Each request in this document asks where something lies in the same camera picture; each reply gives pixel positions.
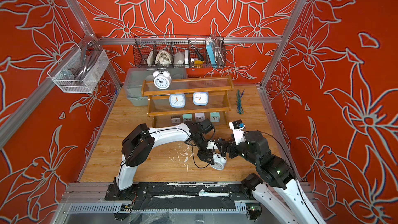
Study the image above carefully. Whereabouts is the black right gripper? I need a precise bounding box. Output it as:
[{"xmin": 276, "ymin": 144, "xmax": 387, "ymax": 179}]
[{"xmin": 214, "ymin": 134, "xmax": 260, "ymax": 167}]

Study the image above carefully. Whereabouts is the lilac square alarm clock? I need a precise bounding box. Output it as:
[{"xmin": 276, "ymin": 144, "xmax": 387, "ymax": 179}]
[{"xmin": 195, "ymin": 113, "xmax": 205, "ymax": 122}]

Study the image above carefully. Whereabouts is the teal small square clock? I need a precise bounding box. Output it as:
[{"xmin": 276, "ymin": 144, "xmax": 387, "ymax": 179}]
[{"xmin": 210, "ymin": 112, "xmax": 220, "ymax": 122}]

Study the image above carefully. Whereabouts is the mint green square clock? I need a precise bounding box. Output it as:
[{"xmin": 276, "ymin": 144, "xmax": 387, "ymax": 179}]
[{"xmin": 182, "ymin": 114, "xmax": 193, "ymax": 122}]

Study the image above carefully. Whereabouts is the clear small square clock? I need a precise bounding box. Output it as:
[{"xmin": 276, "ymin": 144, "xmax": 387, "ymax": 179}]
[{"xmin": 171, "ymin": 116, "xmax": 181, "ymax": 124}]

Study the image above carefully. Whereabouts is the blue rounded square clock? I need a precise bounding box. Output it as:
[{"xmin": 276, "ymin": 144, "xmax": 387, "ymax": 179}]
[{"xmin": 169, "ymin": 93, "xmax": 186, "ymax": 108}]

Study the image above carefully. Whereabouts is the white twin-bell alarm clock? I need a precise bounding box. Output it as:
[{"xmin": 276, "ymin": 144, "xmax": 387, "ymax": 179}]
[{"xmin": 152, "ymin": 71, "xmax": 172, "ymax": 90}]

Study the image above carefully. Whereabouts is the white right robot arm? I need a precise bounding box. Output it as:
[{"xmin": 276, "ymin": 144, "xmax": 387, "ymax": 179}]
[{"xmin": 215, "ymin": 131, "xmax": 325, "ymax": 224}]

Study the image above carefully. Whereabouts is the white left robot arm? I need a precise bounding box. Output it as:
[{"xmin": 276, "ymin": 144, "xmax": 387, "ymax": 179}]
[{"xmin": 114, "ymin": 119, "xmax": 215, "ymax": 191}]

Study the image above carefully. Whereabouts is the wooden two-tier shelf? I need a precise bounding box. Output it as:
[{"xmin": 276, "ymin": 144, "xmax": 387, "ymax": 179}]
[{"xmin": 141, "ymin": 76, "xmax": 234, "ymax": 127}]

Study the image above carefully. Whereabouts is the blue box in basket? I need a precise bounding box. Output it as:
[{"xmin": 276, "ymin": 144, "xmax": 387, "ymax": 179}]
[{"xmin": 205, "ymin": 37, "xmax": 217, "ymax": 68}]

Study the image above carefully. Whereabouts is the translucent grey storage bin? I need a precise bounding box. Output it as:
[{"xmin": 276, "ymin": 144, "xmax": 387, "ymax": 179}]
[{"xmin": 123, "ymin": 68, "xmax": 188, "ymax": 106}]

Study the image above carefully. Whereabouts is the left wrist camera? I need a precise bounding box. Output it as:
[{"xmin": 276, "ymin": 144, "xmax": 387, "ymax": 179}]
[{"xmin": 207, "ymin": 141, "xmax": 218, "ymax": 149}]

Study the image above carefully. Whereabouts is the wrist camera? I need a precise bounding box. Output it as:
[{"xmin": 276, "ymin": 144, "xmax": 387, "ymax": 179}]
[
  {"xmin": 229, "ymin": 120, "xmax": 245, "ymax": 145},
  {"xmin": 207, "ymin": 141, "xmax": 218, "ymax": 149}
]

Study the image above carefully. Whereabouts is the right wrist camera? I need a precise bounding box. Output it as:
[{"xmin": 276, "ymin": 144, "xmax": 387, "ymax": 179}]
[{"xmin": 229, "ymin": 120, "xmax": 245, "ymax": 145}]

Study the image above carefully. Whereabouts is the green cable ties bundle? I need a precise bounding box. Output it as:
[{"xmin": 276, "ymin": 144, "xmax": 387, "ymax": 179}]
[{"xmin": 236, "ymin": 89, "xmax": 245, "ymax": 115}]

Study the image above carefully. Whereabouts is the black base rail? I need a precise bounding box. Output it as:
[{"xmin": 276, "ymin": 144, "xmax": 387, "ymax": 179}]
[{"xmin": 105, "ymin": 182, "xmax": 255, "ymax": 201}]

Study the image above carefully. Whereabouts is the black wire wall basket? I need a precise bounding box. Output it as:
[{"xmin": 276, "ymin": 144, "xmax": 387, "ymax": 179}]
[{"xmin": 133, "ymin": 35, "xmax": 227, "ymax": 68}]

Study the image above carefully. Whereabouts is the white wire wall basket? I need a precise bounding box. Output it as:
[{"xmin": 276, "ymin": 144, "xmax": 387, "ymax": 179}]
[{"xmin": 47, "ymin": 45, "xmax": 109, "ymax": 93}]

